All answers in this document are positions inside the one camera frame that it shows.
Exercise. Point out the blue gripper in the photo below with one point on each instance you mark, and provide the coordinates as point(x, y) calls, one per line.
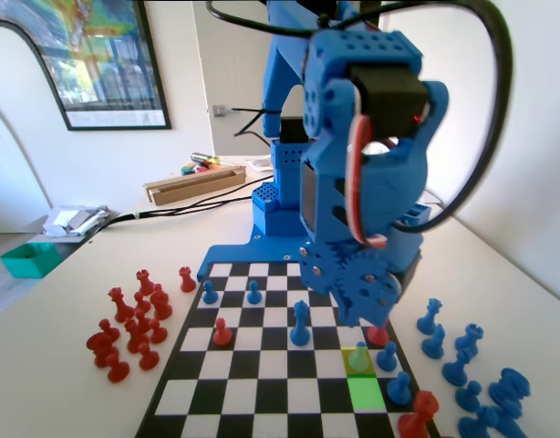
point(363, 287)

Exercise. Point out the blue chess pawn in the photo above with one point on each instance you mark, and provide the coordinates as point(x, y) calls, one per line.
point(210, 294)
point(399, 390)
point(254, 294)
point(387, 358)
point(357, 360)
point(469, 397)

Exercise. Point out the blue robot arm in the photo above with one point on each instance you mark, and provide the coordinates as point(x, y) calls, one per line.
point(282, 214)

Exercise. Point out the blue chess king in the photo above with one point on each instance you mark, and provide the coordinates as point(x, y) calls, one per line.
point(300, 330)

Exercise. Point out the red chess bishop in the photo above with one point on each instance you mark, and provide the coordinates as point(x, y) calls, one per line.
point(378, 336)
point(136, 337)

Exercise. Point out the blue chess queen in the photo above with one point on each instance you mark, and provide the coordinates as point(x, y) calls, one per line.
point(429, 317)

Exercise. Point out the blue chess knight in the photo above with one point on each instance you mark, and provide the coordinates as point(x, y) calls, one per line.
point(433, 344)

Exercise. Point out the red chess pawn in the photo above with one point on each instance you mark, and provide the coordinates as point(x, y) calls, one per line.
point(222, 333)
point(158, 333)
point(158, 288)
point(148, 358)
point(141, 305)
point(117, 369)
point(143, 323)
point(108, 332)

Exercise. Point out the blue chess rook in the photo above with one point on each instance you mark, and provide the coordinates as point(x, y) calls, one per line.
point(469, 340)

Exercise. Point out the blue chess bishop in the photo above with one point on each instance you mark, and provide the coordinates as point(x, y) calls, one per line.
point(457, 370)

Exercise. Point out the red chess rook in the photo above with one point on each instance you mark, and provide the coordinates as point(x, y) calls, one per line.
point(187, 280)
point(144, 285)

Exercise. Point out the red chess king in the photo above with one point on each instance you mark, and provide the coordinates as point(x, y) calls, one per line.
point(417, 420)

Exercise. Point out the blue chess piece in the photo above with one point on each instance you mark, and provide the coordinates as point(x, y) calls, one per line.
point(512, 428)
point(489, 417)
point(510, 390)
point(469, 429)

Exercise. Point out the white tray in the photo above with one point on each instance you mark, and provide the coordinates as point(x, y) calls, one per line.
point(259, 163)

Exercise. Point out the black white chessboard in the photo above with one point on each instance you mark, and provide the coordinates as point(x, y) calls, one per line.
point(271, 397)

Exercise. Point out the long cardboard box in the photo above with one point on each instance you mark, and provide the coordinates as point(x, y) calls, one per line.
point(193, 184)

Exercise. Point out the colourful toy blocks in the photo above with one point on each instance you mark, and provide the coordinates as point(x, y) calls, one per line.
point(193, 169)

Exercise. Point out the grey paper pile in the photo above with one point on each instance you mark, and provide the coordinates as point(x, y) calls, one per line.
point(75, 220)

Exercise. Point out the teal plastic bin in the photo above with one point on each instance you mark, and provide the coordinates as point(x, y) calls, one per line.
point(31, 261)

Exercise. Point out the black framed poster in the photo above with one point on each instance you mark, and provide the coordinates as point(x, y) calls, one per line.
point(106, 59)

